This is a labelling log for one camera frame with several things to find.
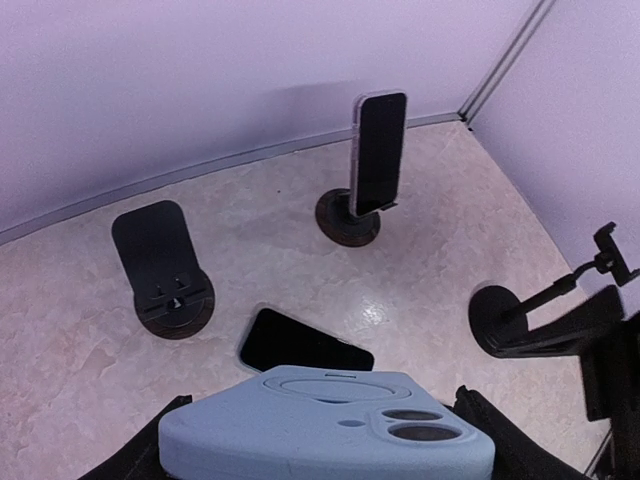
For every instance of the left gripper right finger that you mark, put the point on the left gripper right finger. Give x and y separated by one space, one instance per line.
517 457

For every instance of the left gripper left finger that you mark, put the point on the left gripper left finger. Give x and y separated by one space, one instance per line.
138 459

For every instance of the plate phone stand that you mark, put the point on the plate phone stand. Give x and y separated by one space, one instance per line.
173 297
335 219

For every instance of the clear case phone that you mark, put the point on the clear case phone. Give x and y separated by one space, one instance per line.
379 125

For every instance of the black clamp phone stand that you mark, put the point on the black clamp phone stand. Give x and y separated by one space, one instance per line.
498 319

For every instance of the top black phone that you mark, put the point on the top black phone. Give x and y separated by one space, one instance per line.
274 339

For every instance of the blue case phone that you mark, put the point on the blue case phone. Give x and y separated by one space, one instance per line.
307 423

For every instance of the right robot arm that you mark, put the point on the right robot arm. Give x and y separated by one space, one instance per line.
610 372

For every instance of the right aluminium frame post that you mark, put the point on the right aluminium frame post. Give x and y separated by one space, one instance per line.
522 35

